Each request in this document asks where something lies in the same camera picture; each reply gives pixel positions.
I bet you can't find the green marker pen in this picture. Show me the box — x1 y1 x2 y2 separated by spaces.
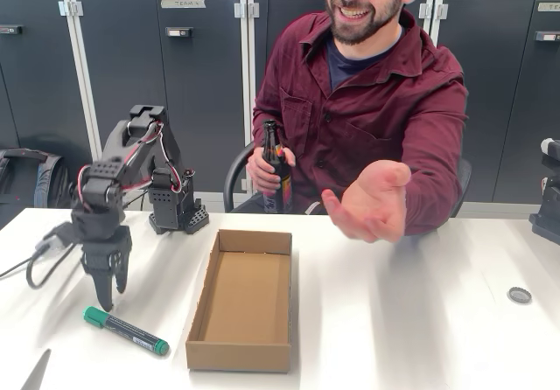
82 305 171 358

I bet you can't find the dark glass beer bottle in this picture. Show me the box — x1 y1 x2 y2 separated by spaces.
261 120 293 214

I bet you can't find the person's right forearm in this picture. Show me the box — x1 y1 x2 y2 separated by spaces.
251 101 276 157

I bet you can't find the person's right hand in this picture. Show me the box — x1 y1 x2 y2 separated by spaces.
245 146 297 198

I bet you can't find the person's left hand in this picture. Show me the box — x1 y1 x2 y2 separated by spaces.
321 160 413 245

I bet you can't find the grey black backpack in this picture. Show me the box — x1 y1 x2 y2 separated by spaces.
0 147 74 229

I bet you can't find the open brown cardboard box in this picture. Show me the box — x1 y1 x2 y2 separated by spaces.
185 228 293 373

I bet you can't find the blue black office chair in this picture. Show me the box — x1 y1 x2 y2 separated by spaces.
223 141 473 219

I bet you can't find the grey team label plate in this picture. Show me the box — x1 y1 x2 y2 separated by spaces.
160 0 207 10

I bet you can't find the man in maroon shirt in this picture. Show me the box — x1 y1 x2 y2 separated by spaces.
244 0 469 238

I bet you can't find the silver bottle cap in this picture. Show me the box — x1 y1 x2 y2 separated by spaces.
507 286 533 305

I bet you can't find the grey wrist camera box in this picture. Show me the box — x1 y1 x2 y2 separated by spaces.
34 221 76 261

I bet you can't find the black camera cable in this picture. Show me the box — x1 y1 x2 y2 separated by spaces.
0 232 78 290

